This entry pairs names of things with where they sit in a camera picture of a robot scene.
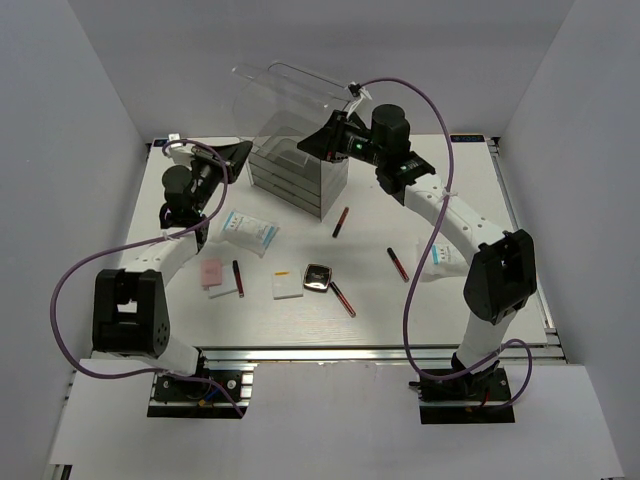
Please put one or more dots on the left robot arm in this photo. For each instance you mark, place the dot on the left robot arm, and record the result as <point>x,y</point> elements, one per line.
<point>130,312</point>

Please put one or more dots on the white square compact box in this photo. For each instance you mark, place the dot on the white square compact box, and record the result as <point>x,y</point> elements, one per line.
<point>287,284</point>

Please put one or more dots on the blue label right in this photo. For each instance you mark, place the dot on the blue label right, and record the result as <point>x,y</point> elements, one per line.
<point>467,138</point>

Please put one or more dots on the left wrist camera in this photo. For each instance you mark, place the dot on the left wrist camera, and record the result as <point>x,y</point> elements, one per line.
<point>176,150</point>

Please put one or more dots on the dark red lip gloss left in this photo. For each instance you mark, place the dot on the dark red lip gloss left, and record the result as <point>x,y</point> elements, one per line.
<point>238,278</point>

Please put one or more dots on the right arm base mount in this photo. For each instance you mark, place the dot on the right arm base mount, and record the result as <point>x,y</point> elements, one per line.
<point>483,400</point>

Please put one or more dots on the clear acrylic drawer organizer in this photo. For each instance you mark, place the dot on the clear acrylic drawer organizer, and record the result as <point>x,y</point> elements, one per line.
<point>276,108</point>

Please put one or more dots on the pink makeup card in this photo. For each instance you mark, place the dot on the pink makeup card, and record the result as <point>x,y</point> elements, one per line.
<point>211,273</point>

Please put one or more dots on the black gold compact case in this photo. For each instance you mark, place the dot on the black gold compact case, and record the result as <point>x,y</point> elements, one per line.
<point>317,278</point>

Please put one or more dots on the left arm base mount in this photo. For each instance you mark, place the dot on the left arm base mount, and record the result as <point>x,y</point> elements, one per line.
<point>171,398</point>

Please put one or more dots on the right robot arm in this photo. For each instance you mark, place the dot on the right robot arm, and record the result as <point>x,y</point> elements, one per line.
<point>502,271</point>

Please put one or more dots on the white flat packet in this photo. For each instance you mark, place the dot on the white flat packet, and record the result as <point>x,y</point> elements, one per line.
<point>227,286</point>

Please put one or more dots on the aluminium front rail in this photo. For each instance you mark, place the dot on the aluminium front rail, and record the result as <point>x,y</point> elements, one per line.
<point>540,353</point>

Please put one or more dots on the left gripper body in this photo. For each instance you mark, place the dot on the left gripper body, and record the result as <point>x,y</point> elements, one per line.
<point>207,174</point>

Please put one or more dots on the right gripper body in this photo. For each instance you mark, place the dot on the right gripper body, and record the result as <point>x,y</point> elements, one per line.
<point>358,141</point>

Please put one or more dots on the white cotton pad pack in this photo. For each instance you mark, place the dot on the white cotton pad pack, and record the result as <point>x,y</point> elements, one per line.
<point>443,261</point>
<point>248,232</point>

